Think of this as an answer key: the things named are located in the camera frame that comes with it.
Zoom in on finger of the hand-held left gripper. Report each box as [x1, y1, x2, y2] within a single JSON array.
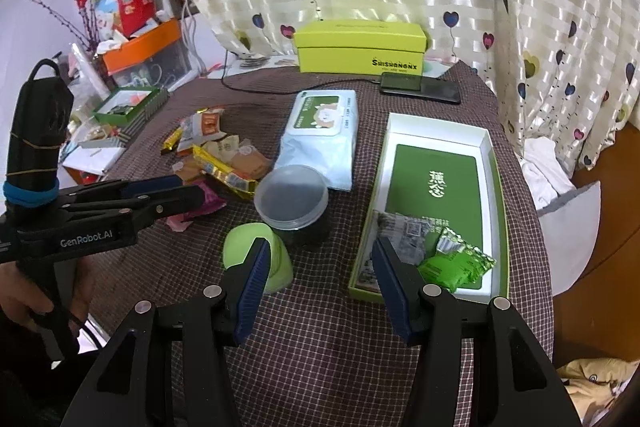
[[65, 185, 206, 233], [59, 175, 184, 208]]

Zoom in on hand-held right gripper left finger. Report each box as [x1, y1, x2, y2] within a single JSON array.
[[60, 237, 271, 427]]

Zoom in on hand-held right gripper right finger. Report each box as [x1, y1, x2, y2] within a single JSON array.
[[372, 238, 583, 427]]

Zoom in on pink snack packet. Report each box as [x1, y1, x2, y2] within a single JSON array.
[[167, 181, 227, 233]]

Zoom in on pile of mixed snacks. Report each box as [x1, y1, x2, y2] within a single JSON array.
[[160, 106, 275, 204]]

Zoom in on white and green gift box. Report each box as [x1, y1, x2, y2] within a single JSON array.
[[347, 112, 511, 305]]

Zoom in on person's left hand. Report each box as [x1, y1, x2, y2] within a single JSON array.
[[0, 263, 56, 325]]

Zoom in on light green plastic cup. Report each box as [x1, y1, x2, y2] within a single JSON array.
[[222, 222, 294, 295]]

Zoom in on green striped box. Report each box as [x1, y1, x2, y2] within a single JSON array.
[[112, 92, 171, 142]]

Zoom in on green snack packet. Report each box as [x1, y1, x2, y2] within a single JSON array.
[[416, 227, 497, 294]]

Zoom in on grey and white snack packet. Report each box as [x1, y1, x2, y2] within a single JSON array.
[[375, 212, 451, 265]]

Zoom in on green open box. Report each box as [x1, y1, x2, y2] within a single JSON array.
[[92, 86, 168, 125]]

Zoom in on clear jar with dark contents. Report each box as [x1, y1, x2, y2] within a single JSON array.
[[254, 164, 331, 250]]

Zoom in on brown checkered tablecloth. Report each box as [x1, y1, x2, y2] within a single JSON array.
[[75, 57, 556, 427]]

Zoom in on clear storage box orange lid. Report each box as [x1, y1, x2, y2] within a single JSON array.
[[100, 19, 196, 90]]

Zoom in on white green wipes pack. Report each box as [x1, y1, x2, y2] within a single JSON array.
[[276, 89, 359, 192]]

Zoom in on grey pillow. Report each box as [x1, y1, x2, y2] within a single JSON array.
[[537, 181, 601, 298]]

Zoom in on white cloth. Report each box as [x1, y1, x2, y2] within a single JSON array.
[[520, 137, 576, 210]]

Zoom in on black smartphone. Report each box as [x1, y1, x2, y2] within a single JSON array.
[[379, 73, 462, 105]]

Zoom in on yellow cloth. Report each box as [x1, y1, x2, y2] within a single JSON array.
[[555, 357, 638, 408]]

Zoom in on yellow-green shoe box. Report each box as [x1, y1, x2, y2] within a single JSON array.
[[292, 21, 432, 78]]

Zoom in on black cable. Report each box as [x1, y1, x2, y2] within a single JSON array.
[[221, 49, 383, 95]]

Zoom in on white cables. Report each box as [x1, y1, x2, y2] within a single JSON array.
[[180, 0, 206, 78]]

